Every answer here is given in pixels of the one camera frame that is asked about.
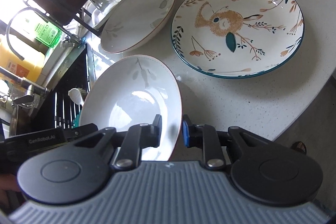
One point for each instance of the white leaf-pattern plate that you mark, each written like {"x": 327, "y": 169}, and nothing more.
{"x": 133, "y": 23}

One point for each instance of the tall chrome faucet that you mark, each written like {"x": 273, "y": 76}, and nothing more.
{"x": 31, "y": 89}

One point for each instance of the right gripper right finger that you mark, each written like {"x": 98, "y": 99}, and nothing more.
{"x": 204, "y": 137}

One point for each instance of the rabbit pattern plate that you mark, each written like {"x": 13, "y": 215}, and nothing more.
{"x": 237, "y": 39}

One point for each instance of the orange detergent bottle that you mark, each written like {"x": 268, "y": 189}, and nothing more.
{"x": 30, "y": 67}

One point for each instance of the black kitchen sink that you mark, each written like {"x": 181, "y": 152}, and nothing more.
{"x": 56, "y": 109}

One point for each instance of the person's left hand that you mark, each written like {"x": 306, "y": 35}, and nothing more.
{"x": 7, "y": 182}

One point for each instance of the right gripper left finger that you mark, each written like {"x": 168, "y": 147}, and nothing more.
{"x": 133, "y": 141}

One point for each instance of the small chrome faucet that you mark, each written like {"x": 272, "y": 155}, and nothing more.
{"x": 67, "y": 39}

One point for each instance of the green bottle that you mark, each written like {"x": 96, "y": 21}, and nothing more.
{"x": 42, "y": 31}

